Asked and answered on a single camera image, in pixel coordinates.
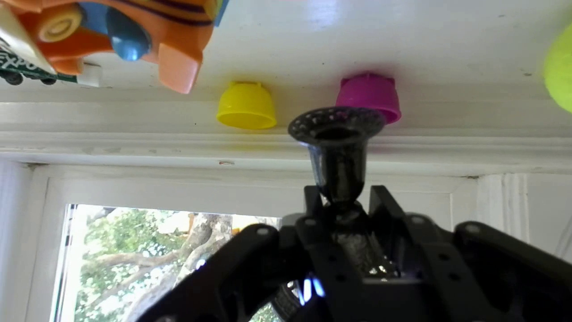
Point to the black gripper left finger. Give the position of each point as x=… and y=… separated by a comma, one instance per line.
x=251, y=269

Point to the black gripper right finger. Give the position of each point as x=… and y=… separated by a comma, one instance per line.
x=489, y=274

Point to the black vase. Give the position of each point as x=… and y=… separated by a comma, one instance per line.
x=340, y=154

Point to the yellow plastic cup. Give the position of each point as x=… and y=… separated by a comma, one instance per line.
x=248, y=108

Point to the magenta plastic cup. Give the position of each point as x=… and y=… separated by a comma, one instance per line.
x=369, y=95

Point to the yellow-green ball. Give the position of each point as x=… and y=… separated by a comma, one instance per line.
x=564, y=68

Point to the orange toy car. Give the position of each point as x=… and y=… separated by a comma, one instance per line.
x=144, y=29

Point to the green marker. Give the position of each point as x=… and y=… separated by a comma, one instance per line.
x=37, y=70

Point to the white window frame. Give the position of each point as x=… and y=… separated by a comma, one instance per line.
x=180, y=184

